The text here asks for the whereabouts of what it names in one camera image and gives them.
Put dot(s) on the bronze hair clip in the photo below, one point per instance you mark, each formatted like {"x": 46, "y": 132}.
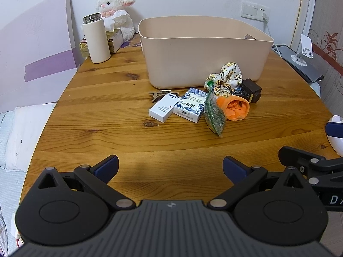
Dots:
{"x": 156, "y": 95}

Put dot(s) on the tissue box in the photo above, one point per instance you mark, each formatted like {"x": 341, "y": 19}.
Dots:
{"x": 115, "y": 38}

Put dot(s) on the white pillow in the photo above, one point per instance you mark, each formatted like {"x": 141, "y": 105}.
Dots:
{"x": 26, "y": 133}

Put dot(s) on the small white carton box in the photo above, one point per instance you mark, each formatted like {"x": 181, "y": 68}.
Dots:
{"x": 163, "y": 108}

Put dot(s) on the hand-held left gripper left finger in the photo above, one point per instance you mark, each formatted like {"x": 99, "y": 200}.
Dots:
{"x": 107, "y": 166}

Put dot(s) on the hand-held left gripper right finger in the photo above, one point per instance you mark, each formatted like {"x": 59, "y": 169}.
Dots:
{"x": 235, "y": 168}

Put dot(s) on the small black box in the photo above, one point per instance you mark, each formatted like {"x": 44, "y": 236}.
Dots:
{"x": 250, "y": 89}

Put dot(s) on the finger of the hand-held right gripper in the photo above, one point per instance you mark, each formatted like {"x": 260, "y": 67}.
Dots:
{"x": 293, "y": 156}

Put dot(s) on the floral fabric scrunchie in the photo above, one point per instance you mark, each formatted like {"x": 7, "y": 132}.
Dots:
{"x": 227, "y": 76}

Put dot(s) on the white plush lamb toy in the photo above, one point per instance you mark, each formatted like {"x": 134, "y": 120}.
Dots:
{"x": 118, "y": 5}

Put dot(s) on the beige plastic storage basket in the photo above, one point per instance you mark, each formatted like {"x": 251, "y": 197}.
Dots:
{"x": 198, "y": 50}

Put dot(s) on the gold foil packet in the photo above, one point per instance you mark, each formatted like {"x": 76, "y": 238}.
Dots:
{"x": 85, "y": 48}

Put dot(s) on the orange rolled cloth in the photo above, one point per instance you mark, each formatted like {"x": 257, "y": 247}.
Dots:
{"x": 235, "y": 108}

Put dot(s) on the green seed-filled plastic bag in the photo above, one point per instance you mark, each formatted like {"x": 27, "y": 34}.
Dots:
{"x": 213, "y": 115}

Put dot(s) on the light blue bed sheet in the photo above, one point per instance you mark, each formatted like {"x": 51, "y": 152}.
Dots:
{"x": 10, "y": 192}

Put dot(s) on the grey laptop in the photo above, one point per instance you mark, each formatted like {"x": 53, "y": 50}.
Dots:
{"x": 302, "y": 68}

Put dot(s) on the white thermos bottle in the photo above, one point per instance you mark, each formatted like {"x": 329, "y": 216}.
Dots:
{"x": 97, "y": 41}

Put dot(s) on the blue patterned white box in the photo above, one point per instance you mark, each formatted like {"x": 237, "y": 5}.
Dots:
{"x": 190, "y": 104}

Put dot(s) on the purple and white board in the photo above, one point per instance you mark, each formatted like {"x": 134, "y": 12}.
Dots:
{"x": 34, "y": 50}

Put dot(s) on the white wall socket panel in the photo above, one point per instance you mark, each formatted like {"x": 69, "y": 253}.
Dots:
{"x": 250, "y": 10}

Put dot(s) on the white and blue device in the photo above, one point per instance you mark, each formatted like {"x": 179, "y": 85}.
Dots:
{"x": 336, "y": 139}

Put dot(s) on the white phone stand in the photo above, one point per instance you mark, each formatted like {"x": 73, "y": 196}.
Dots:
{"x": 305, "y": 45}

